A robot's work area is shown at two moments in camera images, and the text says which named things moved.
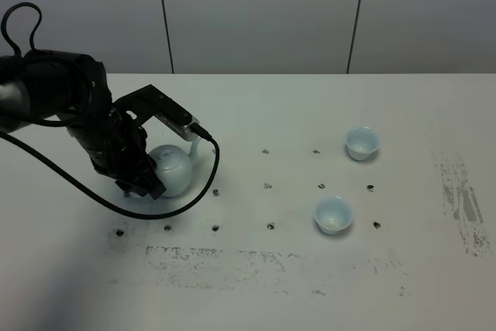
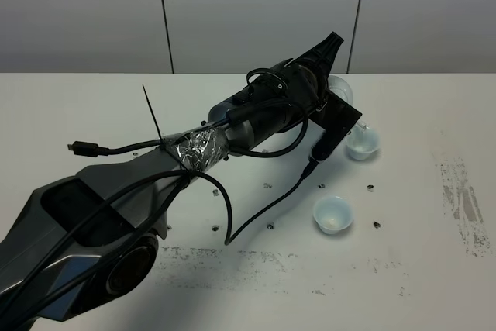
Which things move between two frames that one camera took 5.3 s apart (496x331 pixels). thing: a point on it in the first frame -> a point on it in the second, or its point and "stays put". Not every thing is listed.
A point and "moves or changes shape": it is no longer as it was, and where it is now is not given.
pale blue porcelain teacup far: [362, 143] stays put
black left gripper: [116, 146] -> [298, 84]
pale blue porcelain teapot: [173, 167] moves or changes shape
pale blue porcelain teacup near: [333, 214] stays put
